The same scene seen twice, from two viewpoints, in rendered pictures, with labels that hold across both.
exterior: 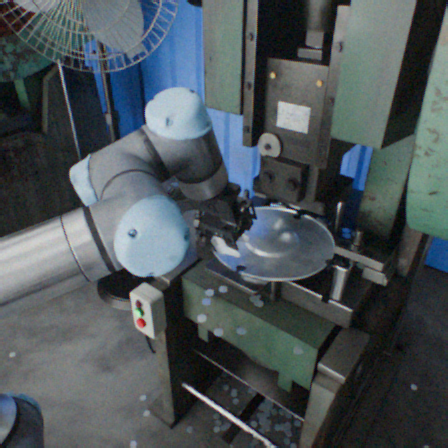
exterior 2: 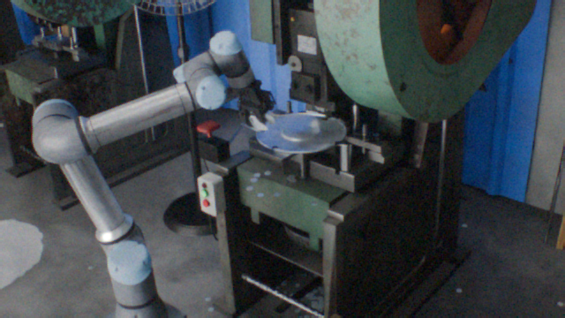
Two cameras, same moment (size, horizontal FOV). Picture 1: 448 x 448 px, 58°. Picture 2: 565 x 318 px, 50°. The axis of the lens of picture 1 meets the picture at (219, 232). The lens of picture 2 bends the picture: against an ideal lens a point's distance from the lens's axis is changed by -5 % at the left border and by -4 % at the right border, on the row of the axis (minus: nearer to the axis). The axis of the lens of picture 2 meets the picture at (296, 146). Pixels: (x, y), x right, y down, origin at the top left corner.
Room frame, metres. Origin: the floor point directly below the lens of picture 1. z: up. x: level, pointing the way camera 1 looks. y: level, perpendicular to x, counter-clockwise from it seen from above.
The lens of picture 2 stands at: (-1.08, -0.22, 1.66)
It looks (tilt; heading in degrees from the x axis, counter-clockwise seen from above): 27 degrees down; 3
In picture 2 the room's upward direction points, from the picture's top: 2 degrees counter-clockwise
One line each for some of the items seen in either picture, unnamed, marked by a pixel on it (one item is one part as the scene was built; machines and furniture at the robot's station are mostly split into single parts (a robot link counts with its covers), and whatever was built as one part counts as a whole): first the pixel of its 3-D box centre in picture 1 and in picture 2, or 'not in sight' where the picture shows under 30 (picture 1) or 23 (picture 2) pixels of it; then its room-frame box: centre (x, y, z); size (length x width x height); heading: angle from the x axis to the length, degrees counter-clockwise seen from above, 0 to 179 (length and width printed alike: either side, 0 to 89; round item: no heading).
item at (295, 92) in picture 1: (301, 124); (315, 49); (0.84, -0.18, 1.04); 0.17 x 0.15 x 0.30; 143
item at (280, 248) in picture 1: (271, 239); (301, 132); (0.77, -0.12, 0.78); 0.29 x 0.29 x 0.01
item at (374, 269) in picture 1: (359, 249); (366, 139); (0.77, -0.34, 0.76); 0.17 x 0.06 x 0.10; 53
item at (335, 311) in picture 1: (293, 250); (326, 147); (0.87, -0.20, 0.67); 0.45 x 0.30 x 0.06; 53
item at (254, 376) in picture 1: (283, 339); (328, 235); (0.88, -0.21, 0.31); 0.43 x 0.42 x 0.01; 53
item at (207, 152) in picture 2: not in sight; (215, 162); (0.88, 0.19, 0.62); 0.10 x 0.06 x 0.20; 53
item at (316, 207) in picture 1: (302, 188); (326, 96); (0.87, -0.20, 0.86); 0.20 x 0.16 x 0.05; 53
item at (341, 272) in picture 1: (340, 279); (345, 155); (0.66, -0.26, 0.75); 0.03 x 0.03 x 0.10; 53
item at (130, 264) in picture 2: not in sight; (131, 271); (0.26, 0.33, 0.62); 0.13 x 0.12 x 0.14; 23
